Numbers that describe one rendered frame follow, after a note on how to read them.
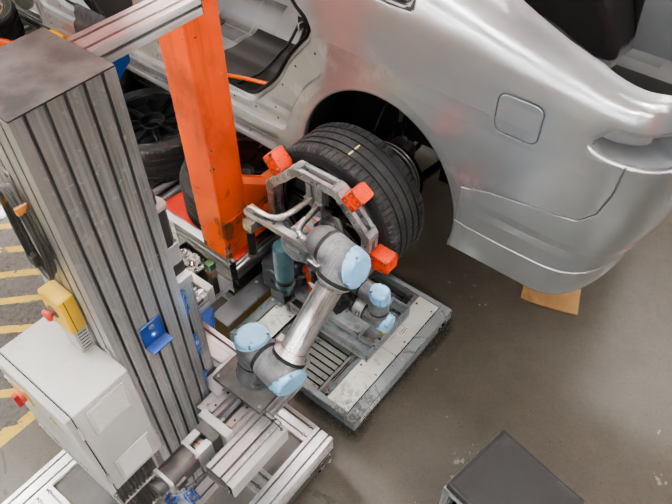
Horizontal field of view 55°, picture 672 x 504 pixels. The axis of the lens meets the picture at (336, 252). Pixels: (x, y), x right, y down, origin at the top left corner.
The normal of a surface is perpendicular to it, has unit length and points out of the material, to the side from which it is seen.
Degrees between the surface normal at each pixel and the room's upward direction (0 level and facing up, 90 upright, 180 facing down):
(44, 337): 0
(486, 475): 0
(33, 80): 0
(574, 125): 90
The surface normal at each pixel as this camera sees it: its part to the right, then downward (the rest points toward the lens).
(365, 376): 0.00, -0.67
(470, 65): -0.62, 0.47
